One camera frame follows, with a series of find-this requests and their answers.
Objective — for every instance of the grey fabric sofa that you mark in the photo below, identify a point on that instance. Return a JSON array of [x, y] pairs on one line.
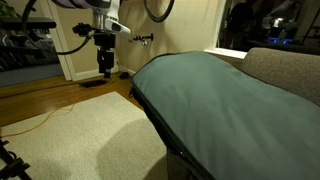
[[286, 73]]

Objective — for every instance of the cream carpet rug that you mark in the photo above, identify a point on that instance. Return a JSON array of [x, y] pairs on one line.
[[83, 140]]

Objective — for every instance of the black stereo camera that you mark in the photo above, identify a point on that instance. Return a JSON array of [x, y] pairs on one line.
[[26, 23]]

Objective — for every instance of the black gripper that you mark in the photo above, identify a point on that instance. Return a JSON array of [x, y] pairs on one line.
[[105, 55]]

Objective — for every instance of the black wall bike hook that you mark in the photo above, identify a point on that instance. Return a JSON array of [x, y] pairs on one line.
[[143, 37]]

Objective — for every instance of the small black floor object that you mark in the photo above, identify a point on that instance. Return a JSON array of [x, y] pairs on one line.
[[124, 75]]

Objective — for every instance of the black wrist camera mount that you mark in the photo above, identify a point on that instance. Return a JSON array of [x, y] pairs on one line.
[[82, 30]]

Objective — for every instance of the black bicycle wheel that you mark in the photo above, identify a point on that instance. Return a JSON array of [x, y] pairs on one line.
[[159, 15]]

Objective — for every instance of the grey-blue cushion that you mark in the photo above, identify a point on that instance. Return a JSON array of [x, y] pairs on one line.
[[233, 110]]

